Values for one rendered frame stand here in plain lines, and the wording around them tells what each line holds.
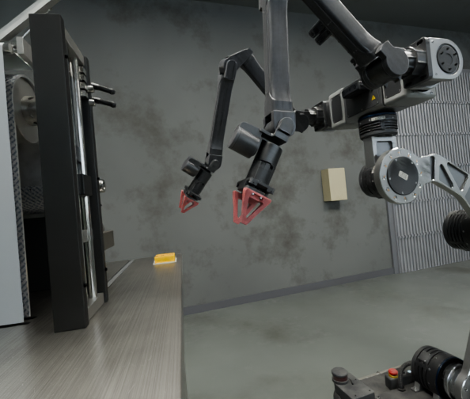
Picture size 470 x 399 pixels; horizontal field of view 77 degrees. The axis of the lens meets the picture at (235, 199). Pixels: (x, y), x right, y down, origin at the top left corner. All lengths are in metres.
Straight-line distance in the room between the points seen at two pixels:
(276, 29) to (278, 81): 0.13
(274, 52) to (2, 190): 0.65
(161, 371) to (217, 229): 2.87
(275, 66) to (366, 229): 3.53
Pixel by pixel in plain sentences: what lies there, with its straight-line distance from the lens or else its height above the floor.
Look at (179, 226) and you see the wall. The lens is 3.16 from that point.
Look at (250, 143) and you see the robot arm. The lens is 0.69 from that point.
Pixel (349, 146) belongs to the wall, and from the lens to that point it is 4.09.
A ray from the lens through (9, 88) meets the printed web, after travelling 0.77.
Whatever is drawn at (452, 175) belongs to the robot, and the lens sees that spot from 1.41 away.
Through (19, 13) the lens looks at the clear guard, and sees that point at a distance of 1.43.
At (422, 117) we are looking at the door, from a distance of 4.96.
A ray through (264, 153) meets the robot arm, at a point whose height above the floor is 1.20.
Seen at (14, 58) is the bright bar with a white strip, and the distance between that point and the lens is 0.84.
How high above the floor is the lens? 1.08
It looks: 1 degrees up
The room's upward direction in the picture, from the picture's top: 5 degrees counter-clockwise
